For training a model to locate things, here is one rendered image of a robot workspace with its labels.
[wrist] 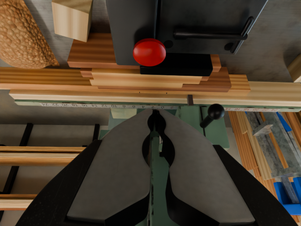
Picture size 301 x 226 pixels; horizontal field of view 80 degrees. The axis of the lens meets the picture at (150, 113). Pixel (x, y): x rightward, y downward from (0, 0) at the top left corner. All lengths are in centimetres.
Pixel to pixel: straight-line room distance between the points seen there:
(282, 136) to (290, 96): 65
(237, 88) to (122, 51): 26
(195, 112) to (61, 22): 22
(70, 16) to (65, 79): 15
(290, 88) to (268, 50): 13
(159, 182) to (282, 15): 34
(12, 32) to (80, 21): 11
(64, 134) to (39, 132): 37
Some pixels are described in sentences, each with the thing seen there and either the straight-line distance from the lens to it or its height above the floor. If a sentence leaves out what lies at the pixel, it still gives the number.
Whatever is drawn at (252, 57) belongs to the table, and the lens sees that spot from 39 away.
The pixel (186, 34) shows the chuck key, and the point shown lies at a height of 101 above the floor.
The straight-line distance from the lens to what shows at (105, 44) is 30.
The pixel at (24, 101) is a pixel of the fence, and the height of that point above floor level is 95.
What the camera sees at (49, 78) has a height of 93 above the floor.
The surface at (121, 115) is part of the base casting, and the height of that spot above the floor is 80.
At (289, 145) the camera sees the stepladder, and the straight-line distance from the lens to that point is 110.
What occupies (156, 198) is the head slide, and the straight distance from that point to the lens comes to 38.
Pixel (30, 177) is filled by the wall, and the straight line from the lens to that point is 298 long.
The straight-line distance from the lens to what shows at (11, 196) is 245.
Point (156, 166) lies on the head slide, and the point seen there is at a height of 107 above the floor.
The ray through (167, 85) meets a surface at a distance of 32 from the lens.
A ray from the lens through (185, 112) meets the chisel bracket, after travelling 28.
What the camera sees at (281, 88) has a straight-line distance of 48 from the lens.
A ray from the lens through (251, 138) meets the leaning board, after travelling 194.
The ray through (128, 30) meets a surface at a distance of 17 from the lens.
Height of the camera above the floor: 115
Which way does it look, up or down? 28 degrees down
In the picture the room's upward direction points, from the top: 180 degrees counter-clockwise
